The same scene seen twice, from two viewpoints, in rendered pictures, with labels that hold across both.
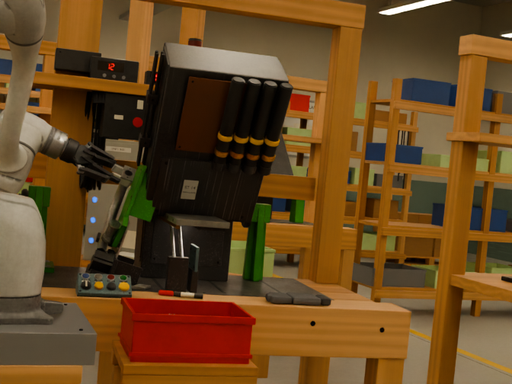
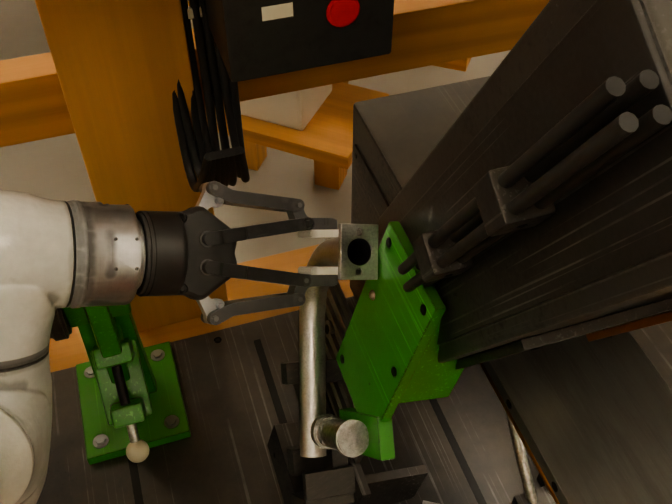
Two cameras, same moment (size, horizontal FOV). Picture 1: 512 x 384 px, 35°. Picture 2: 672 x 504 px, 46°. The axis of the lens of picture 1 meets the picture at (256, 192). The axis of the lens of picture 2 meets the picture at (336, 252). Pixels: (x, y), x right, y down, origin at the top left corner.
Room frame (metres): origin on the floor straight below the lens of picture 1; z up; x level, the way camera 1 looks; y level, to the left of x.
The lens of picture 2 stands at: (2.04, 0.45, 1.80)
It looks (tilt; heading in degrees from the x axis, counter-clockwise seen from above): 47 degrees down; 358
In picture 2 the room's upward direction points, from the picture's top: straight up
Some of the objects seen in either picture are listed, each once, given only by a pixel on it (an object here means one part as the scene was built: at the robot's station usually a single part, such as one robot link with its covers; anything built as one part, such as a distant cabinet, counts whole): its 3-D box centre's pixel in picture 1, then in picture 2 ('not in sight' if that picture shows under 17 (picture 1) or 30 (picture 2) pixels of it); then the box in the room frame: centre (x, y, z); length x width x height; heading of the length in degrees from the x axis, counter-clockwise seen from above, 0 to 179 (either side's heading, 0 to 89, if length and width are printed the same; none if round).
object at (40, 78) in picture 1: (158, 94); not in sight; (2.85, 0.37, 1.52); 0.90 x 0.25 x 0.04; 106
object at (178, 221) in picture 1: (190, 219); (555, 351); (2.53, 0.20, 1.11); 0.39 x 0.16 x 0.03; 16
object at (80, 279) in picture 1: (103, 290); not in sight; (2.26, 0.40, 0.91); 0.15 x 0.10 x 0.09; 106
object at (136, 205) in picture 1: (141, 196); (412, 328); (2.52, 0.36, 1.17); 0.13 x 0.12 x 0.20; 106
